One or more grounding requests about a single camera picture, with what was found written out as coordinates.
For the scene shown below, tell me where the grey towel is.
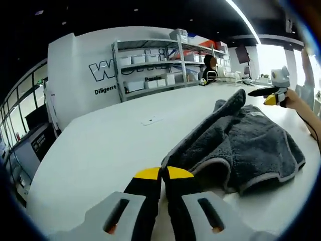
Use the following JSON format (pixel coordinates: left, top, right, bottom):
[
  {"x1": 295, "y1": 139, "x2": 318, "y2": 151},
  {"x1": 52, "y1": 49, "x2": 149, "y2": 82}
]
[{"x1": 162, "y1": 88, "x2": 307, "y2": 197}]

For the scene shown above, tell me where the person's right hand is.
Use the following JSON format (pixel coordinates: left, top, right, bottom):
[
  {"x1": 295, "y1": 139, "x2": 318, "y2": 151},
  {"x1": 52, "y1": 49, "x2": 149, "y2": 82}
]
[{"x1": 284, "y1": 89, "x2": 302, "y2": 110}]

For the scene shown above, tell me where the ceiling light strip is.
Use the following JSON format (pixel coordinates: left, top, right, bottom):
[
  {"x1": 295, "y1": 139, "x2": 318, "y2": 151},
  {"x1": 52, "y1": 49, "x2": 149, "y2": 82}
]
[{"x1": 225, "y1": 0, "x2": 260, "y2": 46}]

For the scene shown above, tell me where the white paper sheet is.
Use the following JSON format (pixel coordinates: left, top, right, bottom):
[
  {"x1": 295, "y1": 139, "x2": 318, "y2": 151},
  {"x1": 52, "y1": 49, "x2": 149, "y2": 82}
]
[{"x1": 140, "y1": 116, "x2": 164, "y2": 126}]

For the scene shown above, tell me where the grey metal shelf rack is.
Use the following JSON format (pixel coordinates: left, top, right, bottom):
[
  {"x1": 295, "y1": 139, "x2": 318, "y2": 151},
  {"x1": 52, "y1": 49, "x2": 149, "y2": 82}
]
[{"x1": 111, "y1": 28, "x2": 230, "y2": 102}]

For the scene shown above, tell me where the grey cabinet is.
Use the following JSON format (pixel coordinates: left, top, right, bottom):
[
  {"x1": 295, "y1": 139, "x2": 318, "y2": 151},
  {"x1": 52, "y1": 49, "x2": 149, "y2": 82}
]
[{"x1": 10, "y1": 122, "x2": 58, "y2": 201}]

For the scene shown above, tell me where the set of white storage boxes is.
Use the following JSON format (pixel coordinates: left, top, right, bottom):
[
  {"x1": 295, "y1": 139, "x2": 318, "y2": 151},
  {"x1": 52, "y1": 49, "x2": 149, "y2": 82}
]
[{"x1": 119, "y1": 54, "x2": 226, "y2": 92}]

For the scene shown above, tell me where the metal wire rack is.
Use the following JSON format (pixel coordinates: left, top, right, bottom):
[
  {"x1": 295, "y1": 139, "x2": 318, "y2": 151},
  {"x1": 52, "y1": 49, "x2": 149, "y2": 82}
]
[{"x1": 214, "y1": 71, "x2": 255, "y2": 87}]

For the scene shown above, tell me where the black cable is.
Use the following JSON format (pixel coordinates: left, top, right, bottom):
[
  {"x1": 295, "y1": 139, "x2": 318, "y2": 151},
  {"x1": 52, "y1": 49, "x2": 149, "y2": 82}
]
[{"x1": 297, "y1": 109, "x2": 321, "y2": 149}]

